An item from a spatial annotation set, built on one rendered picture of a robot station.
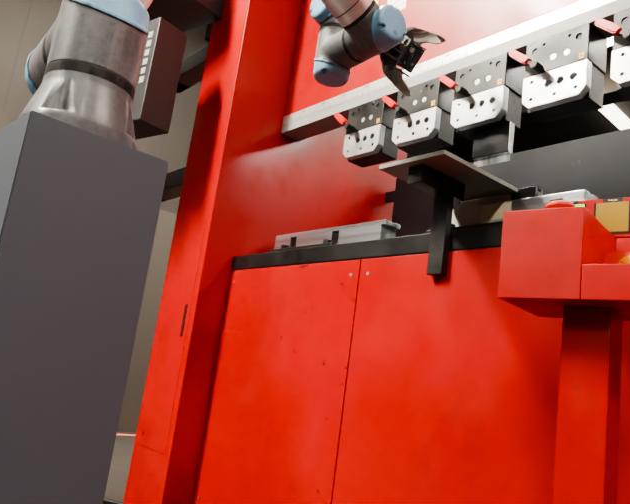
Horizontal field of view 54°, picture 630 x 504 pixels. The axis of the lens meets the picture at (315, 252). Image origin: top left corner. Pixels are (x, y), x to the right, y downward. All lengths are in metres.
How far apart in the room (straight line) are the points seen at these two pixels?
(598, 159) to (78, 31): 1.53
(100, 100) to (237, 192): 1.25
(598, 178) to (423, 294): 0.80
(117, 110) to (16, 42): 3.76
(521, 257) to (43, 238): 0.59
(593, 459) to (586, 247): 0.26
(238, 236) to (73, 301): 1.31
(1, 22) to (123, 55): 3.74
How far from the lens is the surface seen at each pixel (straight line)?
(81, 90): 0.85
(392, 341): 1.42
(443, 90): 1.72
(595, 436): 0.86
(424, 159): 1.31
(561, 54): 1.52
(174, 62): 2.20
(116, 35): 0.90
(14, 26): 4.64
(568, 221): 0.85
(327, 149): 2.33
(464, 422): 1.28
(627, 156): 1.99
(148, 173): 0.83
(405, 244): 1.45
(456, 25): 1.77
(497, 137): 1.57
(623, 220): 1.00
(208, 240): 1.98
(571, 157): 2.07
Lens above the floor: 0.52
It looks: 12 degrees up
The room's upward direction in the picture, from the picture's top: 8 degrees clockwise
